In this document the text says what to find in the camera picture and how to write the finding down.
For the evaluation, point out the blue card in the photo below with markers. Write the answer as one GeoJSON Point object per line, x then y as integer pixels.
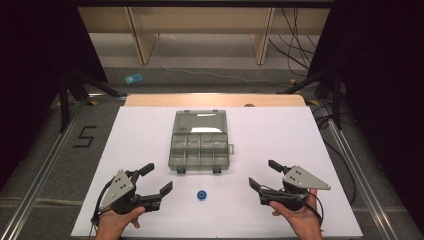
{"type": "Point", "coordinates": [133, 78]}

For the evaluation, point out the black metal stand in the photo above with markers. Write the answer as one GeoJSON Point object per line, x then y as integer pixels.
{"type": "Point", "coordinates": [63, 100]}
{"type": "Point", "coordinates": [337, 100]}

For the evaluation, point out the person's left hand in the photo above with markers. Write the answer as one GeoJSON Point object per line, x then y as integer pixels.
{"type": "Point", "coordinates": [111, 225]}

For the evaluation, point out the small blue wheel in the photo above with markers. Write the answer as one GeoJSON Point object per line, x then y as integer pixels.
{"type": "Point", "coordinates": [201, 194]}

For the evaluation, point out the clear grey compartment box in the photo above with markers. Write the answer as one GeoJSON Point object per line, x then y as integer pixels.
{"type": "Point", "coordinates": [200, 150]}

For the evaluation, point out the aluminium floor rail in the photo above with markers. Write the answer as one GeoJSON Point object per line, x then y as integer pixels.
{"type": "Point", "coordinates": [43, 173]}
{"type": "Point", "coordinates": [360, 180]}

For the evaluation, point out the light wooden shelf unit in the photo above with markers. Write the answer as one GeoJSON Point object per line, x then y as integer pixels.
{"type": "Point", "coordinates": [263, 43]}

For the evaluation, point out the white table cover sheet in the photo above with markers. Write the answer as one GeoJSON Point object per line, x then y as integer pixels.
{"type": "Point", "coordinates": [266, 140]}

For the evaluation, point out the black curtain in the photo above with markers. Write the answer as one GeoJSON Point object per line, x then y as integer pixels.
{"type": "Point", "coordinates": [383, 83]}
{"type": "Point", "coordinates": [36, 66]}

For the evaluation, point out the yellow tape piece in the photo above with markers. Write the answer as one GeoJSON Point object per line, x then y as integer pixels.
{"type": "Point", "coordinates": [293, 81]}
{"type": "Point", "coordinates": [93, 103]}
{"type": "Point", "coordinates": [313, 102]}

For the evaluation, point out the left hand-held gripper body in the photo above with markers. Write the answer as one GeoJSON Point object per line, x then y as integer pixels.
{"type": "Point", "coordinates": [118, 190]}

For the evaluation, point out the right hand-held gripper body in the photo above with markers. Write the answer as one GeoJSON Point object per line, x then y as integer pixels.
{"type": "Point", "coordinates": [301, 180]}

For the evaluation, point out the small brown round object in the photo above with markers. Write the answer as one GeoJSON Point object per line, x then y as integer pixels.
{"type": "Point", "coordinates": [249, 105]}

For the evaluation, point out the person's right hand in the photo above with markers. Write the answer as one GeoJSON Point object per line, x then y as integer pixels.
{"type": "Point", "coordinates": [305, 221]}

